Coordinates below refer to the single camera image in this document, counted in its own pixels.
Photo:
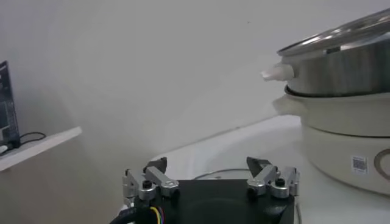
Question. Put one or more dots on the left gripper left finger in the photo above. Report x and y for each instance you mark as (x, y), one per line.
(155, 179)

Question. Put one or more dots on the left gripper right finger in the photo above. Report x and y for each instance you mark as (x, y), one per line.
(268, 179)

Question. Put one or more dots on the perforated steel steamer basket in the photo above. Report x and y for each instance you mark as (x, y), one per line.
(335, 73)

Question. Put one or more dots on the cream electric cooker base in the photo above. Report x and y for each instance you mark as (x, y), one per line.
(335, 146)

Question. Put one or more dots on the white side table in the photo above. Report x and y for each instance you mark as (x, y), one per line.
(45, 143)

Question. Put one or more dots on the dark screen device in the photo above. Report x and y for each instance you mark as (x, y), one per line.
(7, 115)

